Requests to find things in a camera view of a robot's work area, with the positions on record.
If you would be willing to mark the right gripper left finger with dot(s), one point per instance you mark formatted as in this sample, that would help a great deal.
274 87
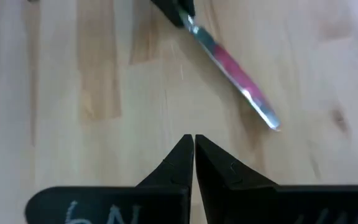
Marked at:
154 202

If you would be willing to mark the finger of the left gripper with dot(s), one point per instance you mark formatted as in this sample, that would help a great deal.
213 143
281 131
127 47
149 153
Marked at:
186 6
166 9

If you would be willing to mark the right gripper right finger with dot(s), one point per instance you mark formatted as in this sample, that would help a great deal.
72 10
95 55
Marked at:
244 202

